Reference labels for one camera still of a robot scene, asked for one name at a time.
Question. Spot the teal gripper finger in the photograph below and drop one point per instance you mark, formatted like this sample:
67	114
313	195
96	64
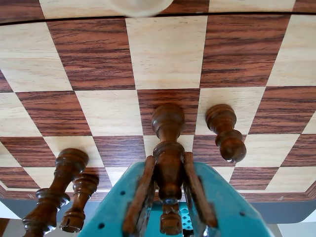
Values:
222	205
116	202

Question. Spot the dark wooden rook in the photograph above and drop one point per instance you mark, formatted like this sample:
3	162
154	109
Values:
79	197

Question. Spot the dark wooden pawn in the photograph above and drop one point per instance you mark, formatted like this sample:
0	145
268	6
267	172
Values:
225	133

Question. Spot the wooden chessboard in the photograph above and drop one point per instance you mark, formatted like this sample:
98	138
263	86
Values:
168	49

